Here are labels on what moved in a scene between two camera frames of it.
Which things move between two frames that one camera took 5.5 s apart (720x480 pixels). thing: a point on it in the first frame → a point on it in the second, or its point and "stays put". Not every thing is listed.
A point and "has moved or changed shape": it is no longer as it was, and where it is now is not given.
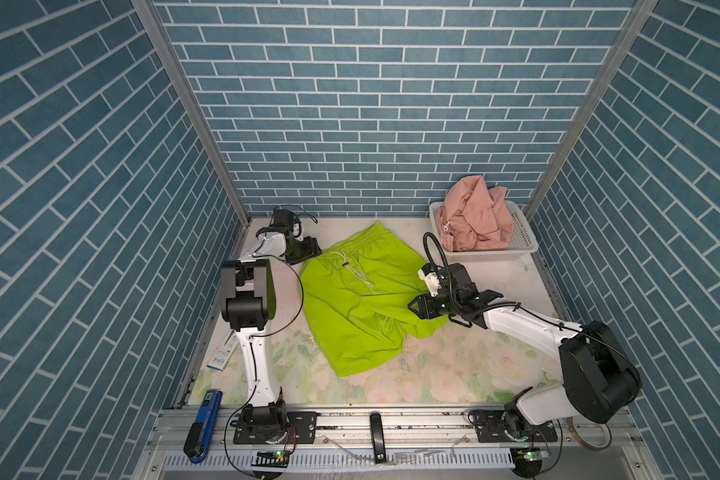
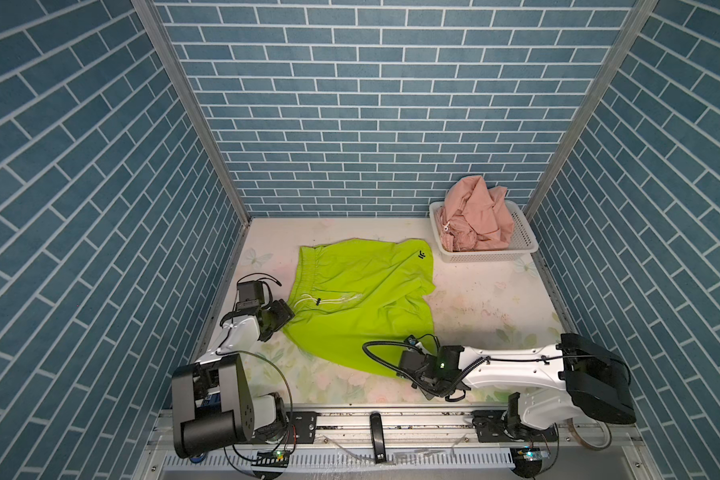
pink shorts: (474, 217) stays put
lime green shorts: (357, 290) has moved or changed shape
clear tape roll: (586, 445) stays put
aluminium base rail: (401, 445) stays put
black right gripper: (423, 302) → (420, 387)
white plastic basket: (523, 239) stays put
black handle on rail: (378, 440) stays put
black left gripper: (308, 249) → (282, 311)
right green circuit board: (527, 461) stays put
